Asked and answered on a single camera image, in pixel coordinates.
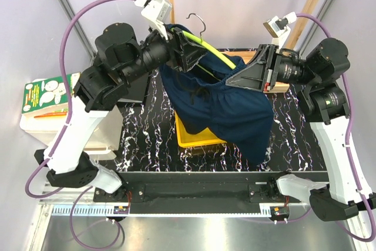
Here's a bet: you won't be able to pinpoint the black foam board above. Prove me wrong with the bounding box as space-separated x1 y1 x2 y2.
90 53 153 106

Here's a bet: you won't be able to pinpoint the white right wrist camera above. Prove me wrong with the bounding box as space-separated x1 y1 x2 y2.
263 12 297 48

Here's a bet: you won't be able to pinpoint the navy blue shorts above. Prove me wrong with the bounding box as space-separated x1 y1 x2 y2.
159 52 274 165

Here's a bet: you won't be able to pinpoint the right aluminium frame post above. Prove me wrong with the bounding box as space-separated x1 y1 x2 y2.
298 0 335 52

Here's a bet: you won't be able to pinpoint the green printed cardboard box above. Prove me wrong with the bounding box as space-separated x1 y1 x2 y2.
21 76 68 118

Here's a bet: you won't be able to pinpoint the white plastic container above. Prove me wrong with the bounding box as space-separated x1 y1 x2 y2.
19 107 123 160

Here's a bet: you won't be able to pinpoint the wooden clothes rack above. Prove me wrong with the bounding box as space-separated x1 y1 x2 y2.
169 0 319 93

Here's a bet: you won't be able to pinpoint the neon yellow clothes hanger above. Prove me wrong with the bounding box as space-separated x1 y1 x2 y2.
183 12 236 70

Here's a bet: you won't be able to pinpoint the aluminium frame post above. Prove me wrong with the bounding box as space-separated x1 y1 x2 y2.
58 0 95 59
298 0 335 52

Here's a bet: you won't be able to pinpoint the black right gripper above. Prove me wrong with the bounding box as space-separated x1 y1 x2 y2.
224 44 318 92

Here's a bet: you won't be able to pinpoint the left aluminium frame post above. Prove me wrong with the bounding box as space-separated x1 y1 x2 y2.
58 0 95 59

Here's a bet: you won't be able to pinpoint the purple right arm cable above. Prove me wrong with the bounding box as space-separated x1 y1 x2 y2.
243 12 374 243

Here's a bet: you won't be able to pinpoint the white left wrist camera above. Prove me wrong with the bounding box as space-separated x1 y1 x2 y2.
135 0 173 40

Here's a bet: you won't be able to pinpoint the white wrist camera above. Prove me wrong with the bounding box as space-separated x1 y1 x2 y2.
263 12 297 48
135 0 173 40

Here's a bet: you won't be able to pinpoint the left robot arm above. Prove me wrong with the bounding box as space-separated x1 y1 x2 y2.
35 23 207 202

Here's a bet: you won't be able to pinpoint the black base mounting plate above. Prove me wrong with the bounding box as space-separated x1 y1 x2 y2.
93 172 283 217

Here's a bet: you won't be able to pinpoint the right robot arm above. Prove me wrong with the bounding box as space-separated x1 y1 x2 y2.
226 38 375 222

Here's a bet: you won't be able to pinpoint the yellow plastic tray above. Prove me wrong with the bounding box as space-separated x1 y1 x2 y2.
175 112 226 148

